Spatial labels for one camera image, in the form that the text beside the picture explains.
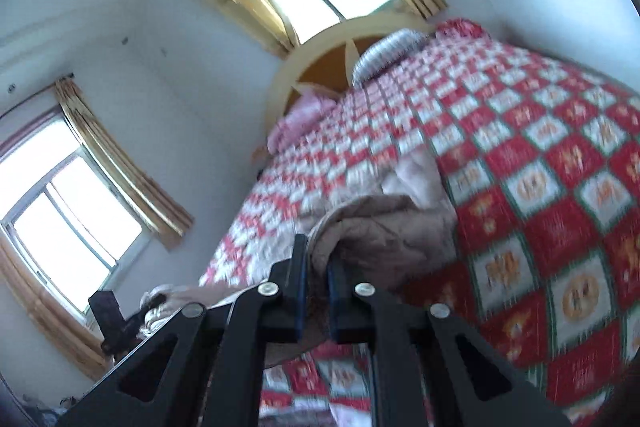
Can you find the large side window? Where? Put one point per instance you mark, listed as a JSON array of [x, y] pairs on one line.
[[65, 217]]

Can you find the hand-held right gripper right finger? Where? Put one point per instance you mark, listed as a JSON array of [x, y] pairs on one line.
[[334, 302]]

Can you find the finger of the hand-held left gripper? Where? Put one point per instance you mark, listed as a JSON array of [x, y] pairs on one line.
[[106, 312], [130, 332]]

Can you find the striped pillow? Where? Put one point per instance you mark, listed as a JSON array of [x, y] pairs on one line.
[[385, 52]]

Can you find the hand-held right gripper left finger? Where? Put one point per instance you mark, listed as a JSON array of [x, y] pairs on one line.
[[300, 287]]

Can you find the red checkered bear bedsheet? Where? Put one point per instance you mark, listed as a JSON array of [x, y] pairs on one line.
[[525, 157]]

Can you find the beige quilted puffer jacket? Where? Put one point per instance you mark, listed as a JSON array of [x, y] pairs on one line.
[[380, 227]]

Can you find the cream wooden headboard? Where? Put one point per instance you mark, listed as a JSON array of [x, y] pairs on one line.
[[325, 62]]

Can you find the pink folded blanket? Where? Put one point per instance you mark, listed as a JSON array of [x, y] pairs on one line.
[[300, 117]]

